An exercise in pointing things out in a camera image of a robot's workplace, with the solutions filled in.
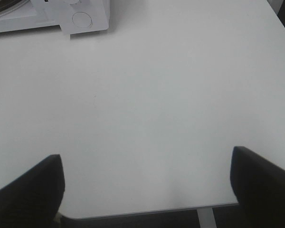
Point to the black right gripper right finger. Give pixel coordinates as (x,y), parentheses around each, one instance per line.
(259,186)

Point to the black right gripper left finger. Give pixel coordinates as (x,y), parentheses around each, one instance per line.
(33,199)

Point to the round microwave door button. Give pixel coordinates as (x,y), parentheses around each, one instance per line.
(82,20)

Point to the white table leg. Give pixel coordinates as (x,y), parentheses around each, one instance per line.
(206,218)

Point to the white microwave oven body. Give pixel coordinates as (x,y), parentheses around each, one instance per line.
(47,13)

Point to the glass microwave turntable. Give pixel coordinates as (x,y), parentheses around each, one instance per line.
(7,6)

